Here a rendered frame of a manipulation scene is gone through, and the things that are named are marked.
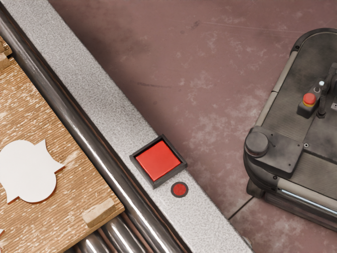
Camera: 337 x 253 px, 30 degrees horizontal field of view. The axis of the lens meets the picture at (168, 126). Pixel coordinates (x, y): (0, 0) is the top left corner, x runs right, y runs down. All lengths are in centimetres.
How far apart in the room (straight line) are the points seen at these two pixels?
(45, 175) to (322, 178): 99
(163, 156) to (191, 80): 123
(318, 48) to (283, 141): 40
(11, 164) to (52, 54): 27
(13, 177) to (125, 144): 21
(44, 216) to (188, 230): 25
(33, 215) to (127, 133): 23
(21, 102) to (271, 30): 143
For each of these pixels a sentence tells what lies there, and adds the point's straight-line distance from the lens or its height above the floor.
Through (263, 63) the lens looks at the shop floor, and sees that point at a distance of 238.
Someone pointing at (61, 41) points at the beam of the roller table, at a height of 92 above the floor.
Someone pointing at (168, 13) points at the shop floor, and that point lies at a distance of 254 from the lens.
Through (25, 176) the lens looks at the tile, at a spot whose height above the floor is 95.
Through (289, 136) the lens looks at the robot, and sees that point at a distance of 195.
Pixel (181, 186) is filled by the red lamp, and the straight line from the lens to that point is 112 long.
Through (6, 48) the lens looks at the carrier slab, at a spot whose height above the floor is 94.
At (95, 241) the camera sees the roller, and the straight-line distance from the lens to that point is 110.
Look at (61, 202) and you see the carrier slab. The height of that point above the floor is 94.
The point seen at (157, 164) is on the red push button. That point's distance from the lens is 113.
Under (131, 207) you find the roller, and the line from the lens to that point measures 111.
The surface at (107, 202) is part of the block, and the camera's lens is 107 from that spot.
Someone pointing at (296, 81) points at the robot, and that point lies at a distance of 206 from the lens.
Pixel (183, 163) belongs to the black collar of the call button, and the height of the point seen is 93.
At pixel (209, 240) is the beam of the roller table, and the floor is 92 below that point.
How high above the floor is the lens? 193
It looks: 59 degrees down
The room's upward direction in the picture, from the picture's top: 9 degrees counter-clockwise
